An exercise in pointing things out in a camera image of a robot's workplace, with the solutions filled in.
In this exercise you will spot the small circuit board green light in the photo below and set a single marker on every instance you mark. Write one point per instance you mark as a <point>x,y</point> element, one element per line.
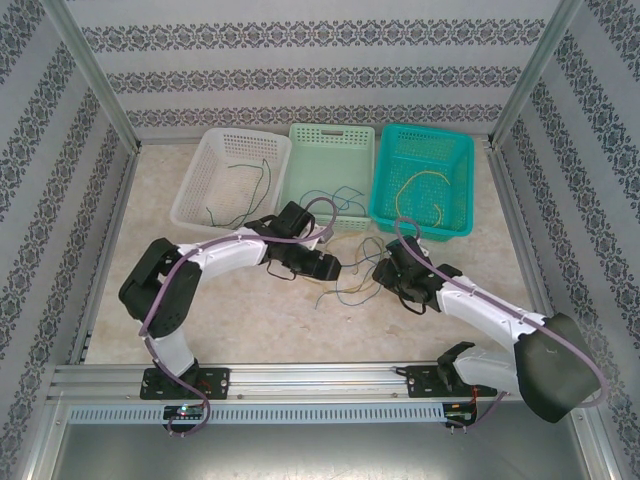
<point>185,412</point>

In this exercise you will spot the aluminium table side rail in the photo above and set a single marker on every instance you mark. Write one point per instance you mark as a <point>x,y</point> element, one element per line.
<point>512,200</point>
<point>116,225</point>

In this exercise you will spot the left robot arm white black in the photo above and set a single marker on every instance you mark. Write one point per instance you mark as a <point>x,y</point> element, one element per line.
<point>225,255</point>

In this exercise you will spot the teal plastic basket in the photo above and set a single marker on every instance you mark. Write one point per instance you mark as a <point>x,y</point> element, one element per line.
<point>425,200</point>

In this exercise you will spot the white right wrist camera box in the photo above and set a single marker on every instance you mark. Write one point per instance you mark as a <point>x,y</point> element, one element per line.
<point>424,250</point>

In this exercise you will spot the grey metal shelf panel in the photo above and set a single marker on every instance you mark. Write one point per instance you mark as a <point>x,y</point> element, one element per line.
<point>320,450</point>

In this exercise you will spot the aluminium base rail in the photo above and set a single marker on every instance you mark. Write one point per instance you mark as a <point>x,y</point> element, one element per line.
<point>320,382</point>

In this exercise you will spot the light green plastic basket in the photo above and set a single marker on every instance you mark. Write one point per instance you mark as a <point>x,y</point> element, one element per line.
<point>325,170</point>

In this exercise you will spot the white plastic basket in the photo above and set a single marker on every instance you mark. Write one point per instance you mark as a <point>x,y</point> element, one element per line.
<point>225,190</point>

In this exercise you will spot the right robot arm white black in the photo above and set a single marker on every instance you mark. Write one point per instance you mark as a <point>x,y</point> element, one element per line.
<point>480,310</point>

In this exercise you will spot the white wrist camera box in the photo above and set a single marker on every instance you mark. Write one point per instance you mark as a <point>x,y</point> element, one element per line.
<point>424,250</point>
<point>326,236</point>

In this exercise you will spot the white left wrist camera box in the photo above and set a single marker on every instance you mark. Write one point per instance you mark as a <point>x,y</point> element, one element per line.
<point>326,236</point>

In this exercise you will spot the aluminium frame post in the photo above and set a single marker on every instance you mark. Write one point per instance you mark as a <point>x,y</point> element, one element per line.
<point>90,65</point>
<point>537,65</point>

